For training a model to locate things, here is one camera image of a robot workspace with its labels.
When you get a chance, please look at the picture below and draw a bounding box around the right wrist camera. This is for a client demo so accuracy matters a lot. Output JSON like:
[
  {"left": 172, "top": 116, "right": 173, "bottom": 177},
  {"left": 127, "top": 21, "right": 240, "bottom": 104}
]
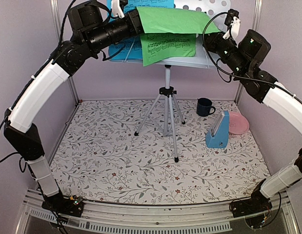
[{"left": 223, "top": 9, "right": 241, "bottom": 40}]

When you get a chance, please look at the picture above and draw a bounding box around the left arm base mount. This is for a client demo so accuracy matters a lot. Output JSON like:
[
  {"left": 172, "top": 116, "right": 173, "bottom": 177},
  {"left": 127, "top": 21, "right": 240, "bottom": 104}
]
[{"left": 42, "top": 193, "right": 84, "bottom": 217}]

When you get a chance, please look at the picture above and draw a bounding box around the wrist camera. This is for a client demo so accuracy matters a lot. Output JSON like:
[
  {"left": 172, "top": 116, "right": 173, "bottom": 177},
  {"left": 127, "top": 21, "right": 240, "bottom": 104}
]
[
  {"left": 223, "top": 9, "right": 241, "bottom": 40},
  {"left": 111, "top": 0, "right": 128, "bottom": 19}
]

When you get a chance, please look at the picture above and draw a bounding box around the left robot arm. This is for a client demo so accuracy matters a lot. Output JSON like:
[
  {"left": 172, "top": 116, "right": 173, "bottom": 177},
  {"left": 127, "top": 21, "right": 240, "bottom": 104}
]
[{"left": 0, "top": 0, "right": 144, "bottom": 212}]

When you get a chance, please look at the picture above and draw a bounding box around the front aluminium rail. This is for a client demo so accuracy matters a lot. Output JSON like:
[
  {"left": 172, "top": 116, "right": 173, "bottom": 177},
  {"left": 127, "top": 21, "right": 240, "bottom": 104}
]
[{"left": 16, "top": 189, "right": 300, "bottom": 234}]

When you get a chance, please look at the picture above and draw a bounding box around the dark blue mug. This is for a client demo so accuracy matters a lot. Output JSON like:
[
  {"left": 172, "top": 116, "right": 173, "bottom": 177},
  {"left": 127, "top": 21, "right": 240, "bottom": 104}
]
[{"left": 196, "top": 97, "right": 216, "bottom": 117}]

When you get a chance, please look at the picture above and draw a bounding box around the blue metronome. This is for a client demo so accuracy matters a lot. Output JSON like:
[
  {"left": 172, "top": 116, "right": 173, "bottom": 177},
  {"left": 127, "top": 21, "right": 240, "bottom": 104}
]
[{"left": 205, "top": 111, "right": 229, "bottom": 149}]

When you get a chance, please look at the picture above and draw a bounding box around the green sheet music page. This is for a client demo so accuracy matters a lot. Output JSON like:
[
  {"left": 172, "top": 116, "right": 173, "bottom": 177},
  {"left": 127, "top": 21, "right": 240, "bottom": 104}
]
[{"left": 137, "top": 6, "right": 210, "bottom": 66}]

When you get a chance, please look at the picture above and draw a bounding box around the pink plate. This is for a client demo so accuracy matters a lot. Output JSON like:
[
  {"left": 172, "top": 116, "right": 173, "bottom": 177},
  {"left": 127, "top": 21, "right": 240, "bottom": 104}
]
[{"left": 229, "top": 112, "right": 249, "bottom": 135}]

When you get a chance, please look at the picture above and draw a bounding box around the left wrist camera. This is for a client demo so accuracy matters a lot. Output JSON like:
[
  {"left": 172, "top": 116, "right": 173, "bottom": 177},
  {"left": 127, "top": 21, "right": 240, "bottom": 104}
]
[{"left": 111, "top": 0, "right": 128, "bottom": 19}]

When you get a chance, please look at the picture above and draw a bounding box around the blue sheet music page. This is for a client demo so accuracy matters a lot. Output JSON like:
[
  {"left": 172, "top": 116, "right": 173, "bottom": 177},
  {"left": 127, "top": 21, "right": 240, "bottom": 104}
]
[{"left": 108, "top": 0, "right": 176, "bottom": 61}]

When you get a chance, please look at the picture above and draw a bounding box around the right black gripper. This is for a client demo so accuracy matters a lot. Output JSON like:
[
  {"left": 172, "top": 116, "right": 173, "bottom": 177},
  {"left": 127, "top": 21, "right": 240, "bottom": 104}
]
[{"left": 201, "top": 25, "right": 249, "bottom": 77}]

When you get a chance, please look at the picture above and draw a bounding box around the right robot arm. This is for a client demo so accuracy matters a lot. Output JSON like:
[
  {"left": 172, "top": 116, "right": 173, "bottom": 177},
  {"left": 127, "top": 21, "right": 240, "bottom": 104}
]
[{"left": 202, "top": 29, "right": 302, "bottom": 213}]

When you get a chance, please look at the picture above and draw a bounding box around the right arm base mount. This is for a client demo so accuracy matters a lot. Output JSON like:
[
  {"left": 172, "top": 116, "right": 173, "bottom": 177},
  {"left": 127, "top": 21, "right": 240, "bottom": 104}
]
[{"left": 229, "top": 198, "right": 272, "bottom": 229}]

